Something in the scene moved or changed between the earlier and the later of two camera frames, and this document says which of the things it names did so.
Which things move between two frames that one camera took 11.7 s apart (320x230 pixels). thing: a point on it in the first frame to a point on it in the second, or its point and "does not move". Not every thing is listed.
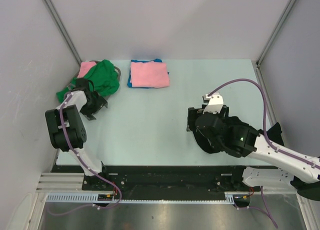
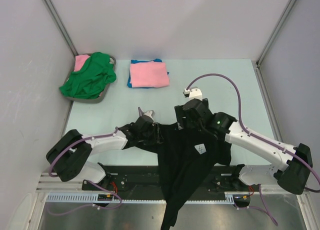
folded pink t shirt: [149, 74] does not move
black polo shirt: [274, 132] to [182, 154]
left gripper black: [85, 111] to [156, 137]
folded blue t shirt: [129, 83] does not move
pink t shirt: [85, 67] to [79, 61]
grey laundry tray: [119, 75] to [100, 98]
